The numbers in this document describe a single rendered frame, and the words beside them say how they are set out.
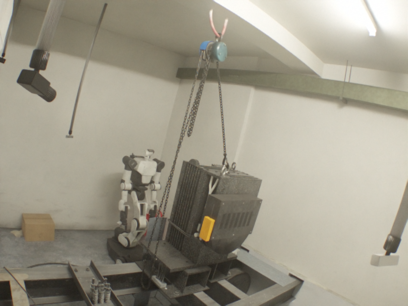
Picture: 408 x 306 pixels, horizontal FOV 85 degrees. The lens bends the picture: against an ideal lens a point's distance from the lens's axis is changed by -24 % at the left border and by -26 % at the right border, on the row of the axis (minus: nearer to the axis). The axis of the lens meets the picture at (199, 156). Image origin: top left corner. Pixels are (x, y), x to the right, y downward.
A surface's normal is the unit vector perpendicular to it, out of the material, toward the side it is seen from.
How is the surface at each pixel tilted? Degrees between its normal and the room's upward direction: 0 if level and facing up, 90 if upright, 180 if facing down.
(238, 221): 90
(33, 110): 90
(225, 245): 90
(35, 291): 90
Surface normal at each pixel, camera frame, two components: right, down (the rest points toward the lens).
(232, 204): 0.63, 0.25
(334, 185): -0.74, -0.10
